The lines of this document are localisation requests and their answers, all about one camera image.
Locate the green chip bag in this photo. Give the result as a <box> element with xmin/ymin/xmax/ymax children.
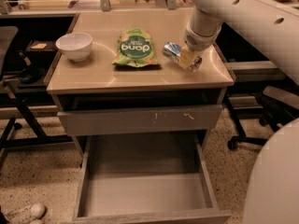
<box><xmin>112</xmin><ymin>27</ymin><xmax>160</xmax><ymax>68</ymax></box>

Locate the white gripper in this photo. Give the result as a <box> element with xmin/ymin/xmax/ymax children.
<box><xmin>178</xmin><ymin>7</ymin><xmax>223</xmax><ymax>71</ymax></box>

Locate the white bowl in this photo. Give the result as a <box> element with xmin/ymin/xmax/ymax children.
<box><xmin>55</xmin><ymin>33</ymin><xmax>93</xmax><ymax>62</ymax></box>

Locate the top drawer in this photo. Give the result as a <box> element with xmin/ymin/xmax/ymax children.
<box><xmin>58</xmin><ymin>105</ymin><xmax>221</xmax><ymax>136</ymax></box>

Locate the black round object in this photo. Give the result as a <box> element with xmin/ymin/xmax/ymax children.
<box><xmin>19</xmin><ymin>66</ymin><xmax>41</xmax><ymax>84</ymax></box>

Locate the black chair left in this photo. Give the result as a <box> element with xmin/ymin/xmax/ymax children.
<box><xmin>0</xmin><ymin>26</ymin><xmax>72</xmax><ymax>162</ymax></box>

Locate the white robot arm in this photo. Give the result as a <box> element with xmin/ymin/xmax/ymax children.
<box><xmin>179</xmin><ymin>0</ymin><xmax>299</xmax><ymax>224</ymax></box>

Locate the black office chair right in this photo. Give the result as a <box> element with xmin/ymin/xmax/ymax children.
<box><xmin>224</xmin><ymin>86</ymin><xmax>299</xmax><ymax>150</ymax></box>

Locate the open middle drawer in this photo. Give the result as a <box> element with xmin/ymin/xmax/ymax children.
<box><xmin>72</xmin><ymin>133</ymin><xmax>231</xmax><ymax>224</ymax></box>

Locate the grey drawer cabinet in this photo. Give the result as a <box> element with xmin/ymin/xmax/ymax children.
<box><xmin>45</xmin><ymin>8</ymin><xmax>235</xmax><ymax>224</ymax></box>

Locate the white sneaker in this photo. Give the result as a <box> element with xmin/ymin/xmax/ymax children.
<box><xmin>5</xmin><ymin>203</ymin><xmax>46</xmax><ymax>224</ymax></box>

